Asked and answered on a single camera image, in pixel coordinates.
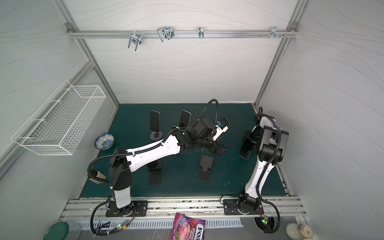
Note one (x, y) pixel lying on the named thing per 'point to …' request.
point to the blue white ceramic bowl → (104, 141)
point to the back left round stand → (156, 136)
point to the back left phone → (154, 121)
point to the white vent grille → (166, 224)
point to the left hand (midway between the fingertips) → (222, 145)
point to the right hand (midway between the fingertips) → (250, 143)
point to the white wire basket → (58, 129)
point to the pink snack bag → (186, 228)
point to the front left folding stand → (154, 174)
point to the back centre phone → (185, 118)
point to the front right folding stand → (204, 172)
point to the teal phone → (246, 148)
